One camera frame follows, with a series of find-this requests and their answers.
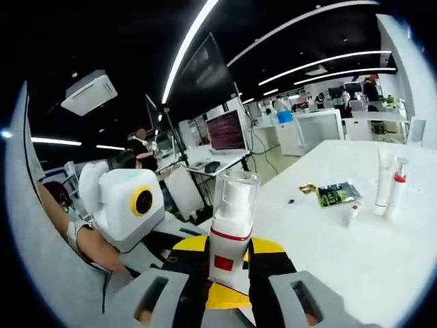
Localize white framed partition screen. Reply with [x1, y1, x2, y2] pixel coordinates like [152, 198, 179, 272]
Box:
[293, 108, 345, 156]

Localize long ceiling light strip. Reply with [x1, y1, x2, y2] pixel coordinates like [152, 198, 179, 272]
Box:
[161, 0, 220, 105]

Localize silver skincare packet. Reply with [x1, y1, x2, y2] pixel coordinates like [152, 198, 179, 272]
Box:
[339, 182, 363, 202]

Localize white skincare bottle red label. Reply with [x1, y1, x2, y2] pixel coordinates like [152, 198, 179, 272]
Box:
[207, 169, 263, 292]

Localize green black skincare packet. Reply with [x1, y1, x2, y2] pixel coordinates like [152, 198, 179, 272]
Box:
[316, 184, 348, 208]

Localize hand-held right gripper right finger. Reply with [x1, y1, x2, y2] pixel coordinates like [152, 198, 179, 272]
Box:
[248, 238, 346, 328]

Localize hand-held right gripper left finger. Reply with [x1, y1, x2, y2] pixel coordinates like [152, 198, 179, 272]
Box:
[112, 234, 210, 328]

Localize small white skincare tube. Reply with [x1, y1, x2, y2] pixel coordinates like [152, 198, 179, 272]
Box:
[340, 204, 362, 229]

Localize person's grey shirt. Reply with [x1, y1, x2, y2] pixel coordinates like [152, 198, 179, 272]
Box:
[5, 80, 117, 328]

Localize white desk black legs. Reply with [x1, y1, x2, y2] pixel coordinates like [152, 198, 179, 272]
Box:
[177, 146, 255, 178]

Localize person's left hand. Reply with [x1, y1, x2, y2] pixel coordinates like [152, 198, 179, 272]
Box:
[67, 219, 135, 285]

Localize white ceiling air conditioner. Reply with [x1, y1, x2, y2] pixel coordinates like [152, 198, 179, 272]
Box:
[60, 69, 119, 117]

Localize computer monitor red screen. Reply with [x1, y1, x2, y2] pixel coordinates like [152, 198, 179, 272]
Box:
[206, 109, 249, 152]

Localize dark hanging banner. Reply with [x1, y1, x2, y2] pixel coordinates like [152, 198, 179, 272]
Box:
[167, 32, 240, 113]

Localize black tripod stand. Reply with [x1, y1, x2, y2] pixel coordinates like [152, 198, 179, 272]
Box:
[145, 94, 192, 169]

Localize white skincare bottle red collar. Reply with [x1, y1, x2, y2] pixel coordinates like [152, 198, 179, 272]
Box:
[384, 156, 410, 220]

